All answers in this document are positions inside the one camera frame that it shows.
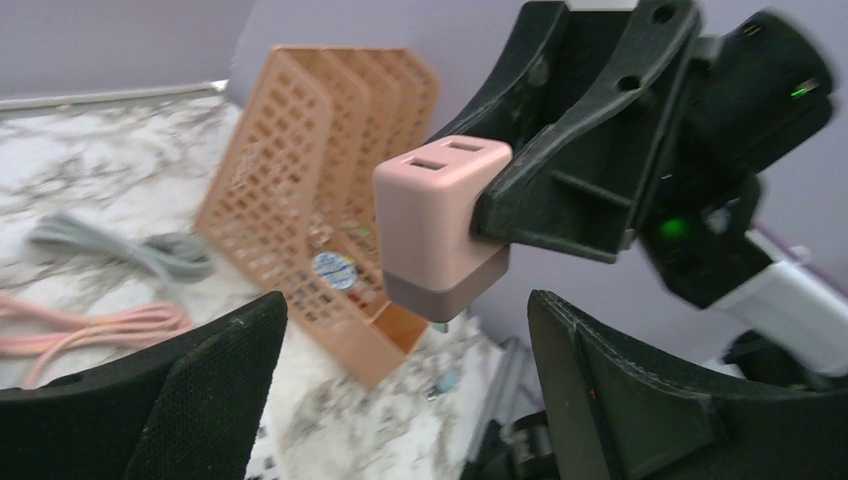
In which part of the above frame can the orange plastic file rack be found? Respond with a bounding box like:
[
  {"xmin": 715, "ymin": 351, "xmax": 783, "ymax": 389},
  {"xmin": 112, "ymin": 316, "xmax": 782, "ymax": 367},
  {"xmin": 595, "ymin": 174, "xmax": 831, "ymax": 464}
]
[{"xmin": 195, "ymin": 46, "xmax": 440, "ymax": 389}]

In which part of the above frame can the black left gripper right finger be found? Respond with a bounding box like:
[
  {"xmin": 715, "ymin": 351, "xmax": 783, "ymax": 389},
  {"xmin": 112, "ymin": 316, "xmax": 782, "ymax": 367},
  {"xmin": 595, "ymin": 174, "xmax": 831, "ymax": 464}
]
[{"xmin": 527, "ymin": 290, "xmax": 847, "ymax": 479}]

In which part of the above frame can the blue white round sticker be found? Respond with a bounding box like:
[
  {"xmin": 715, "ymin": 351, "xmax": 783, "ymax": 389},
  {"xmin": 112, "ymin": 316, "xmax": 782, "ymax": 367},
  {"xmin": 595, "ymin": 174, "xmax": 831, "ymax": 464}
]
[{"xmin": 311, "ymin": 251, "xmax": 358, "ymax": 292}]

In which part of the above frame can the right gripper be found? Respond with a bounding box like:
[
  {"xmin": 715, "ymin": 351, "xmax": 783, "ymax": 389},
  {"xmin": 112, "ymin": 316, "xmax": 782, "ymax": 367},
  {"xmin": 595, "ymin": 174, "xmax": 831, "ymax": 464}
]
[{"xmin": 475, "ymin": 1, "xmax": 835, "ymax": 263}]

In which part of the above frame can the pink power strip cable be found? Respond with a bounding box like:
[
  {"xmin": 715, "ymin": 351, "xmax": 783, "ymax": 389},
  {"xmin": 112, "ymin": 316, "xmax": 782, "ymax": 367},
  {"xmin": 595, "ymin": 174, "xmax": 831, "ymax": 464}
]
[{"xmin": 0, "ymin": 294, "xmax": 195, "ymax": 391}]

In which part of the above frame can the grey bundled cable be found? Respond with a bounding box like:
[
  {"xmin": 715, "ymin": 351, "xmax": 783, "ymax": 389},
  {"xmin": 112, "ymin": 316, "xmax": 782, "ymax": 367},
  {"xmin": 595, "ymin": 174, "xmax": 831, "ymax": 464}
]
[{"xmin": 26, "ymin": 213, "xmax": 215, "ymax": 285}]

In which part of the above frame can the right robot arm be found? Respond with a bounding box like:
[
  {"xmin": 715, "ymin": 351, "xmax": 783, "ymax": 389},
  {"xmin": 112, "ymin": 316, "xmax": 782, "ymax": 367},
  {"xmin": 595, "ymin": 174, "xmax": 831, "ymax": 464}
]
[{"xmin": 441, "ymin": 1, "xmax": 835, "ymax": 309}]

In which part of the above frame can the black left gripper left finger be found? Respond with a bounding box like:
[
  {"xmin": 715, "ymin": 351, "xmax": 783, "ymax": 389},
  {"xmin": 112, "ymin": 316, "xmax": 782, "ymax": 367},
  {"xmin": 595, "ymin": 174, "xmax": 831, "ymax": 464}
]
[{"xmin": 1, "ymin": 292, "xmax": 287, "ymax": 480}]

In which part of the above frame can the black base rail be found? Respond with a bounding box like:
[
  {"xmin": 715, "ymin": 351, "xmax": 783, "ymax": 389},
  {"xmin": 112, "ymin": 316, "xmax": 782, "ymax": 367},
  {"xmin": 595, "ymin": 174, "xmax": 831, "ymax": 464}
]
[{"xmin": 460, "ymin": 337, "xmax": 560, "ymax": 480}]

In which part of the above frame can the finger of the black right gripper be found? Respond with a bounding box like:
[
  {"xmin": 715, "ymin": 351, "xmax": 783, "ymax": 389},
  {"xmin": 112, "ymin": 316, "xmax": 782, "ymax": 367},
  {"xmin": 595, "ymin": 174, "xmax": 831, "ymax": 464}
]
[{"xmin": 430, "ymin": 1, "xmax": 571, "ymax": 149}]

